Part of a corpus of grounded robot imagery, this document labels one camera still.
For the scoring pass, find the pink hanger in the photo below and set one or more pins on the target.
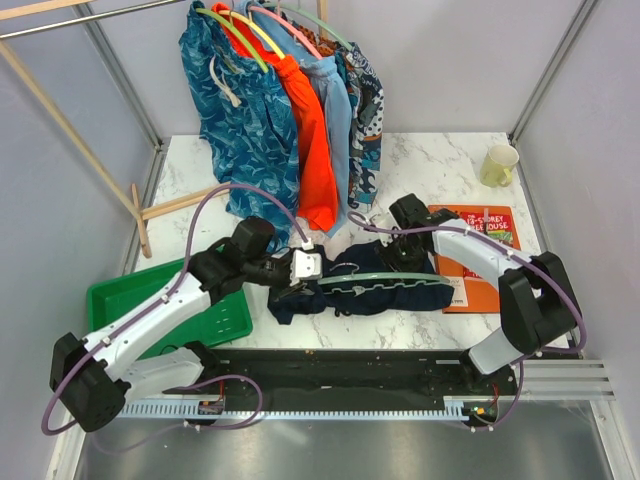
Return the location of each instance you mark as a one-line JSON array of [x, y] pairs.
[[287, 37]]

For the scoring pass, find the light blue hanging shorts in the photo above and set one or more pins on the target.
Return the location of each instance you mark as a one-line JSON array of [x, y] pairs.
[[335, 115]]

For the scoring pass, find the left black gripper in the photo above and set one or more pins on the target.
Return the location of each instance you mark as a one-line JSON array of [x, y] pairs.
[[285, 290]]

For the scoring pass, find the wooden clothes rack frame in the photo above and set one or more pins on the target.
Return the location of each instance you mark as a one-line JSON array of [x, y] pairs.
[[131, 201]]

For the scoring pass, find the orange hanging shorts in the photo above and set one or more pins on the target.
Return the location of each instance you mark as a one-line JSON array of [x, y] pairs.
[[262, 119]]

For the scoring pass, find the red green children's book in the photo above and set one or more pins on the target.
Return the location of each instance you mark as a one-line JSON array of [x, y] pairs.
[[500, 227]]

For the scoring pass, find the white slotted cable duct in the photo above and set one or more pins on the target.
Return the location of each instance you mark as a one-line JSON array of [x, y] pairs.
[[191, 409]]

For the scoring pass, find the mint green loaded hanger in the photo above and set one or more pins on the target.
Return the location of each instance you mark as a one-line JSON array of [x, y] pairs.
[[318, 18]]

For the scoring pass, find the yellow hanger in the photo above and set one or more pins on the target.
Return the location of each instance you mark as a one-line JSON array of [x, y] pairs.
[[257, 30]]

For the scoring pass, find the metal clothes rail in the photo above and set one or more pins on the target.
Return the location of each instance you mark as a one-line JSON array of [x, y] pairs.
[[89, 18]]

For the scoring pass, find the lime green hanger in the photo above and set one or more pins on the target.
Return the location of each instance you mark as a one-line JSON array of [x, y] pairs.
[[237, 34]]

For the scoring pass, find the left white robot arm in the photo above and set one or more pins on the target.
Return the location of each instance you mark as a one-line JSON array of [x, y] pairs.
[[94, 377]]

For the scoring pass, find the pale yellow mug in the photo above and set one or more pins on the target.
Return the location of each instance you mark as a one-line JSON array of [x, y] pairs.
[[498, 165]]

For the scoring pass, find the green plastic tray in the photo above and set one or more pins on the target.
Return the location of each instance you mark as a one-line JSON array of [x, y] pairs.
[[227, 321]]

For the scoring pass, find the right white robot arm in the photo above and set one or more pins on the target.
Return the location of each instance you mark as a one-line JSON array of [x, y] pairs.
[[537, 304]]

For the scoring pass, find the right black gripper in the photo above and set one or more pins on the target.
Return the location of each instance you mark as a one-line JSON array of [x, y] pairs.
[[387, 252]]

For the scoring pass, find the patterned grey orange shorts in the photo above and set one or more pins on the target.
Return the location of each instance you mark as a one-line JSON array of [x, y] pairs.
[[366, 95]]

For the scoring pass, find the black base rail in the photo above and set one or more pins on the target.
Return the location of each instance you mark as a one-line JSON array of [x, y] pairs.
[[279, 379]]

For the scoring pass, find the orange notebook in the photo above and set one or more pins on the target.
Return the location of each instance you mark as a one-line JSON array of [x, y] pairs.
[[472, 294]]

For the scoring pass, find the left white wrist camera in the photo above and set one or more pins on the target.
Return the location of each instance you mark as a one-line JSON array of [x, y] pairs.
[[306, 264]]

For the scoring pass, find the navy blue shorts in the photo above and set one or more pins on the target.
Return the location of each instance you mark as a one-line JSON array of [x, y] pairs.
[[418, 299]]

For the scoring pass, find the blue patterned hanging shorts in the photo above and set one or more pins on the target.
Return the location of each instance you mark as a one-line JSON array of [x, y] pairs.
[[247, 119]]

